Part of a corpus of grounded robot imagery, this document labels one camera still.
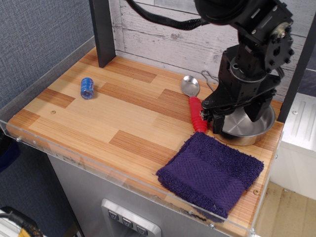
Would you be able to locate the small blue can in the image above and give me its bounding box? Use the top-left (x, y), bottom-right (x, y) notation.
top-left (80, 78), bottom-right (94, 100)

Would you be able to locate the red handled metal spoon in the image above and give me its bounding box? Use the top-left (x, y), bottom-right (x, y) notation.
top-left (181, 76), bottom-right (208, 133)

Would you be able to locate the dark right vertical post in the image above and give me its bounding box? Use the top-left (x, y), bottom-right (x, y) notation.
top-left (275, 0), bottom-right (316, 122)

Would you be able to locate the dark left vertical post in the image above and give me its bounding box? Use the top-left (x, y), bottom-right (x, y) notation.
top-left (89, 0), bottom-right (116, 68)

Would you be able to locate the silver cabinet with button panel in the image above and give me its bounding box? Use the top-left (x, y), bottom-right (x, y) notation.
top-left (49, 156), bottom-right (249, 237)

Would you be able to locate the stainless steel pan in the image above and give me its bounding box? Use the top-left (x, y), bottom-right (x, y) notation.
top-left (215, 106), bottom-right (276, 146)

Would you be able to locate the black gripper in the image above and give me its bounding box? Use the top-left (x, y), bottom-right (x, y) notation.
top-left (201, 46), bottom-right (280, 134)

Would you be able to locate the dark vertical post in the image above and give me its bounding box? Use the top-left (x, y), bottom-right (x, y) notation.
top-left (275, 0), bottom-right (316, 122)
top-left (89, 0), bottom-right (116, 68)

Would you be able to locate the purple folded towel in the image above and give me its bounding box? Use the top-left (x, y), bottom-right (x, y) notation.
top-left (157, 132), bottom-right (264, 218)

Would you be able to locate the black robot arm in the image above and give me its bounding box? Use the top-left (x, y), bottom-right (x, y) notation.
top-left (195, 0), bottom-right (294, 134)

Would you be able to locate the black braided cable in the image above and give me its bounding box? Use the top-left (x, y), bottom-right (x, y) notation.
top-left (125, 0), bottom-right (208, 31)

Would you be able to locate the white metal side cabinet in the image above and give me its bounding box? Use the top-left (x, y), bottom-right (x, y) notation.
top-left (270, 93), bottom-right (316, 199)

